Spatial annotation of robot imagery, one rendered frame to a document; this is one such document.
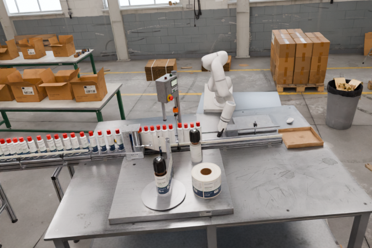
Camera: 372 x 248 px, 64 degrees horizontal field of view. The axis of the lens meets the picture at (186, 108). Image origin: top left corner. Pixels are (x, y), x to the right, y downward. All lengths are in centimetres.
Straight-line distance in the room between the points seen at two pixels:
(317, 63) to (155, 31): 416
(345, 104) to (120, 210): 335
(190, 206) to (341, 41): 668
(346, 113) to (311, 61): 143
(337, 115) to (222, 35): 403
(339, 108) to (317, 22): 366
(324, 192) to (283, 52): 358
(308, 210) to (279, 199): 19
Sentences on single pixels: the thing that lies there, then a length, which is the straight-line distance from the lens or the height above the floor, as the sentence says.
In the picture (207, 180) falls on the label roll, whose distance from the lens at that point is 197.
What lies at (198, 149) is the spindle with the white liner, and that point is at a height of 103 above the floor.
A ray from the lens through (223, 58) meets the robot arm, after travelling 248.
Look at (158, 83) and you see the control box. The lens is 236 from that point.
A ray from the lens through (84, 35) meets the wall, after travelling 871.
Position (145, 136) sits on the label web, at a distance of 248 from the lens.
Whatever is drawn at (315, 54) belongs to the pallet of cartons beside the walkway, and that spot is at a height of 68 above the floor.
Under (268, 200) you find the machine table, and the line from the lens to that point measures 214.
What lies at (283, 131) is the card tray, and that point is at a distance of 286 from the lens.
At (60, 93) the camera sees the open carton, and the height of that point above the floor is 88.
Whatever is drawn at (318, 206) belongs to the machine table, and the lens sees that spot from 217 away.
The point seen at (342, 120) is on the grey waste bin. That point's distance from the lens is 463.
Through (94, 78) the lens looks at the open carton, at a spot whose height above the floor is 100.
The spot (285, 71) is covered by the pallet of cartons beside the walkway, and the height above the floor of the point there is 40.
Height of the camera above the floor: 230
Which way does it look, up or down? 26 degrees down
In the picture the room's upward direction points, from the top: 5 degrees counter-clockwise
